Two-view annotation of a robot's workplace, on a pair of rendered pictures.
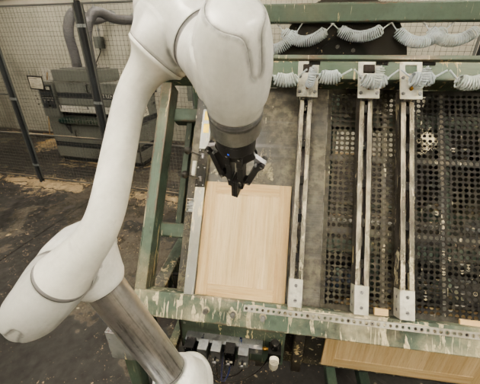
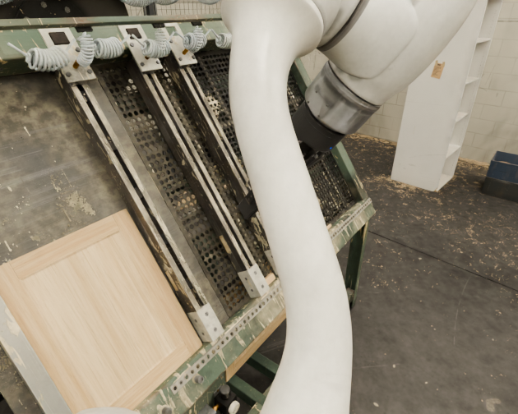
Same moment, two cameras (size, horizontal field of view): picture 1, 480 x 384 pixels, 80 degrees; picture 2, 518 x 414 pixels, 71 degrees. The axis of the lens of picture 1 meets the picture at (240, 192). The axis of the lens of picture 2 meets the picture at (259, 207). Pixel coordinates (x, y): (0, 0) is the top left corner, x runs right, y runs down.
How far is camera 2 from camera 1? 0.60 m
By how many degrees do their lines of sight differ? 54
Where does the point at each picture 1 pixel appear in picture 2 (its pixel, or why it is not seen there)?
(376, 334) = (279, 299)
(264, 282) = (168, 342)
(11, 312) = not seen: outside the picture
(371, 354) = not seen: hidden behind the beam
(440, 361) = not seen: hidden behind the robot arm
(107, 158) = (314, 209)
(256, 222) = (113, 280)
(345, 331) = (263, 318)
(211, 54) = (460, 16)
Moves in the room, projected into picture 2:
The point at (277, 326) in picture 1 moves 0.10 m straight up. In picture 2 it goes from (215, 372) to (213, 352)
